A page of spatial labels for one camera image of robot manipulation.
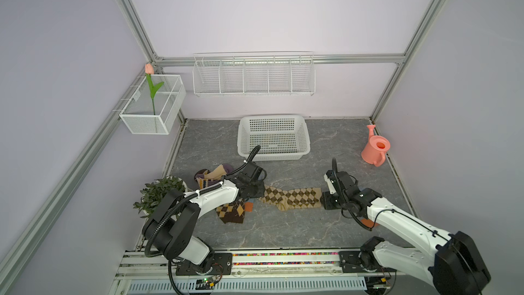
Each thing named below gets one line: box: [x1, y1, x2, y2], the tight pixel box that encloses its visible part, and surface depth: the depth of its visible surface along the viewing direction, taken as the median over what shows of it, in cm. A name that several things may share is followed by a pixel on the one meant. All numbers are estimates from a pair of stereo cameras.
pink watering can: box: [361, 124, 391, 168], surface depth 96 cm
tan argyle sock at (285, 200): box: [259, 185, 323, 212], surface depth 90 cm
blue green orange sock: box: [244, 202, 254, 213], surface depth 89 cm
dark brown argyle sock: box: [215, 198, 246, 224], surface depth 87 cm
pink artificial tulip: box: [144, 62, 165, 116], surface depth 86 cm
